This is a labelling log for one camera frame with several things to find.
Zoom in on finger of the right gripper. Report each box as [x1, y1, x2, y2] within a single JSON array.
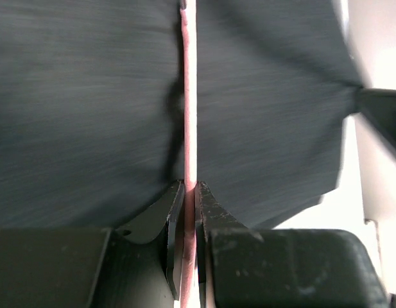
[[355, 89, 396, 159]]

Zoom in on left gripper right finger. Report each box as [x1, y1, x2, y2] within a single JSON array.
[[195, 182, 247, 307]]

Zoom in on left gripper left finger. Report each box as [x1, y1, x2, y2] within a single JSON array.
[[117, 180, 185, 300]]

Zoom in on pink plastic hanger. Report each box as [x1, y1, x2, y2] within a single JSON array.
[[180, 1, 198, 308]]

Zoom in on black trousers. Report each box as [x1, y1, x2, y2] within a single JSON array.
[[0, 1, 361, 227]]

